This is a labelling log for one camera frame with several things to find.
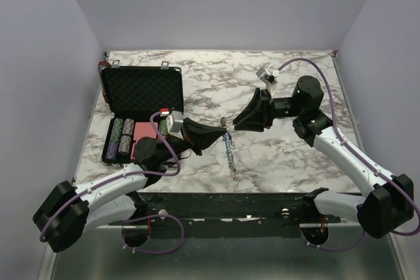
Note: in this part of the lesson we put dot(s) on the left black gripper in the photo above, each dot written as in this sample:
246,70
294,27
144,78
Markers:
203,135

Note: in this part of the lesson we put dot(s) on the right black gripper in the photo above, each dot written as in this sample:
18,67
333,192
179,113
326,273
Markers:
256,122

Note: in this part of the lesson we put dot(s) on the blue tagged key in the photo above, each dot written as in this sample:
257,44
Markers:
227,136

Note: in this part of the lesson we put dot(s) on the grey blue spiral keyring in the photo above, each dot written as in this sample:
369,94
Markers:
229,148

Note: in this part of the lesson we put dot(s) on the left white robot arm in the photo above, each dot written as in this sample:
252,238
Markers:
69,211

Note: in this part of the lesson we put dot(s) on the green poker chip stack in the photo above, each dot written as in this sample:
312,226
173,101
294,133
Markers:
163,128

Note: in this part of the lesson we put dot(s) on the pink playing card deck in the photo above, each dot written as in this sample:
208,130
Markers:
143,129

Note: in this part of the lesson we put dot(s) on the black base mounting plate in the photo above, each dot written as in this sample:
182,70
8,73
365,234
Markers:
221,215

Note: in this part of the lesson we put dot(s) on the black poker chip case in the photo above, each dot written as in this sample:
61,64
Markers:
136,92

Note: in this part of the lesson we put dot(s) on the purple poker chip stack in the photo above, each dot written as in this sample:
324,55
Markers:
119,141

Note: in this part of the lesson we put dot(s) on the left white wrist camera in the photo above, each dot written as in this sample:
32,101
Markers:
174,122

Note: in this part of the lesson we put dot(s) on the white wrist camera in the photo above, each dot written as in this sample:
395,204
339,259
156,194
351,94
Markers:
269,78
174,122

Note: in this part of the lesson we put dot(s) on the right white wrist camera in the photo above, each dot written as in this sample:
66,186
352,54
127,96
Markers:
269,78

